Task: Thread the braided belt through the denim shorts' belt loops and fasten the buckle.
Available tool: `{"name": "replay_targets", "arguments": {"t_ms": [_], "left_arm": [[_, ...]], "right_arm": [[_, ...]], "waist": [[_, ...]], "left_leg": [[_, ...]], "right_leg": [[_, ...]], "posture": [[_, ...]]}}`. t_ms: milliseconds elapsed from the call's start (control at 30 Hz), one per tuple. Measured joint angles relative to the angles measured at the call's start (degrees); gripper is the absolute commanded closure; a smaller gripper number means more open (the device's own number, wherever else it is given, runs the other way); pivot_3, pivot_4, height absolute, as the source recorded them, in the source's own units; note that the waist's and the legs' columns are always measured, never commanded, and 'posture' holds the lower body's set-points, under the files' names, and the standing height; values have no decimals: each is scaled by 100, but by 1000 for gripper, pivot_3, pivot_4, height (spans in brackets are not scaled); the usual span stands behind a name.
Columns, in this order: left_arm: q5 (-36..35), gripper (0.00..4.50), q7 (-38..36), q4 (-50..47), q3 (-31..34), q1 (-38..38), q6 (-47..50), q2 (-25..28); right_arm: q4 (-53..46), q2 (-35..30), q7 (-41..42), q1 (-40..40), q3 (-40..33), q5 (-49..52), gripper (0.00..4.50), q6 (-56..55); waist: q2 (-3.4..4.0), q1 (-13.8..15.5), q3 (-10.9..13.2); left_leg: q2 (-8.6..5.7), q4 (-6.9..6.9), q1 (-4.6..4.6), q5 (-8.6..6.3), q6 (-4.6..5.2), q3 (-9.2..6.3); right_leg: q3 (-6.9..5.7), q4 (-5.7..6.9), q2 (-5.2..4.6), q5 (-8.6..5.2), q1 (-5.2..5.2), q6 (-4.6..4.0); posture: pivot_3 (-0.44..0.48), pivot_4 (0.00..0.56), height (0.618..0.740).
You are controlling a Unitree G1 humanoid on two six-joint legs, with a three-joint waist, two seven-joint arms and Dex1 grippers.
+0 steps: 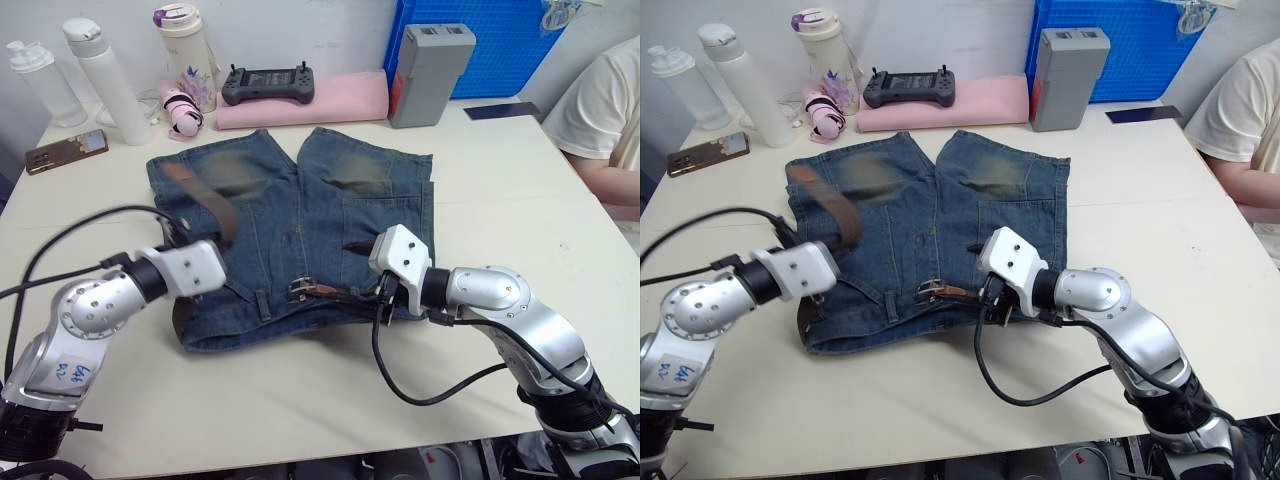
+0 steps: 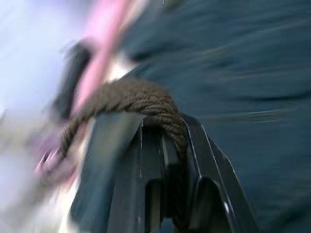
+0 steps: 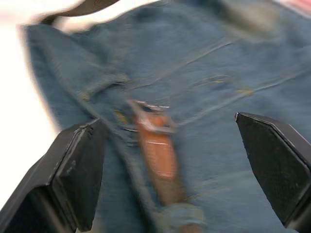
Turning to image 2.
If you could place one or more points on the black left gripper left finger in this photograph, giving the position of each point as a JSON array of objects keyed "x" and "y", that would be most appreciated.
[{"x": 114, "y": 174}]

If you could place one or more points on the blue denim shorts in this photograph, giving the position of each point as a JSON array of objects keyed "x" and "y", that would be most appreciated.
[{"x": 233, "y": 72}]

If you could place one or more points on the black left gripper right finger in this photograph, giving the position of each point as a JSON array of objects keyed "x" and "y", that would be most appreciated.
[{"x": 211, "y": 194}]

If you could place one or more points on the pink strip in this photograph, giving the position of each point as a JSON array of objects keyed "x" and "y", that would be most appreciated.
[{"x": 102, "y": 55}]

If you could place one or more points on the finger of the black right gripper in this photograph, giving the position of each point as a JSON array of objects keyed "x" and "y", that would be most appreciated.
[{"x": 73, "y": 77}]

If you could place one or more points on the brown braided belt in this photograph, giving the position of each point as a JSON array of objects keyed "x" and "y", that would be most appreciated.
[{"x": 145, "y": 97}]

